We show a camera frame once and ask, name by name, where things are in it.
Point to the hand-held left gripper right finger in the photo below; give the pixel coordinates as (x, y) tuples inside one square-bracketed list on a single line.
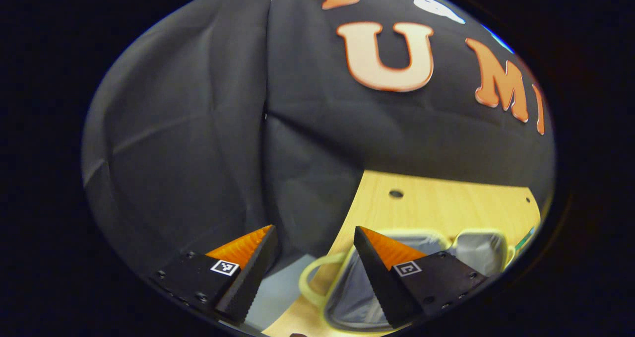
[(379, 277)]

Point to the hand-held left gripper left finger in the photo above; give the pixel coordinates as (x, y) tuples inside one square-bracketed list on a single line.
[(250, 277)]

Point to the small teal item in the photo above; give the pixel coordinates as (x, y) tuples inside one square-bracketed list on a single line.
[(525, 238)]

